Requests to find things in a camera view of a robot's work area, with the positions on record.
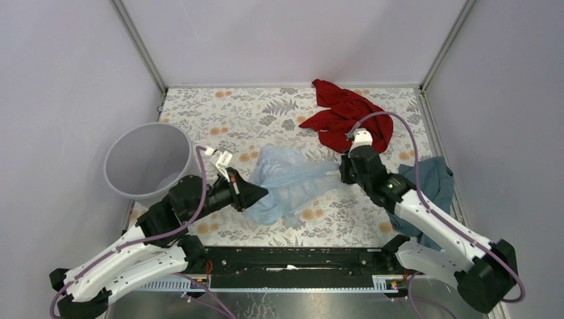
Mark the left aluminium frame post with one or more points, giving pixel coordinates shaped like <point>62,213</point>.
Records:
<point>139,45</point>

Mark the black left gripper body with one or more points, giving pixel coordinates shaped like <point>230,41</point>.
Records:
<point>223,194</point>

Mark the grey plastic trash bin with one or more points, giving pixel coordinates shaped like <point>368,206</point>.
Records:
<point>147,161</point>

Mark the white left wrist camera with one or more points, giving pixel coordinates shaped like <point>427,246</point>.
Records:
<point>220,159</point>

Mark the right aluminium frame post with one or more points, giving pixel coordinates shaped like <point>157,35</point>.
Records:
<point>448,42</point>

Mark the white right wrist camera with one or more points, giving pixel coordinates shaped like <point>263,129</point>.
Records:
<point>359,138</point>

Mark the light blue plastic trash bag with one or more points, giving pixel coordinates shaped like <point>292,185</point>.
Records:
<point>293,182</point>

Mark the aluminium frame post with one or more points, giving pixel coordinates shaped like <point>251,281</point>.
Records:
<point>139,45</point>
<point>448,42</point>

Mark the teal blue cloth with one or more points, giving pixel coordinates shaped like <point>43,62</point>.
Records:
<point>437,184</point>

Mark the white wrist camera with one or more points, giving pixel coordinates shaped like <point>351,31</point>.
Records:
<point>359,138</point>
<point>220,159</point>

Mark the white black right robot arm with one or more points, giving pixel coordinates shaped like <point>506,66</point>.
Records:
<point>482,271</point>

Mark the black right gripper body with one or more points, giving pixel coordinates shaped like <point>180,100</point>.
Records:
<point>349,175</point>

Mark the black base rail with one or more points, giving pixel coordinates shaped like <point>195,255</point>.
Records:
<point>272,261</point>

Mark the red cloth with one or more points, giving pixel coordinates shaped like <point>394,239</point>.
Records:
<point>342,109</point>

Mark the white slotted cable duct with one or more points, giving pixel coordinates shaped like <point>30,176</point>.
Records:
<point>304,283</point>

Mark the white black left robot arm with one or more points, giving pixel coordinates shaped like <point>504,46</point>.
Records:
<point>157,245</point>

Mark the floral patterned table mat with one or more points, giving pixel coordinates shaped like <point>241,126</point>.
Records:
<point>243,120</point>

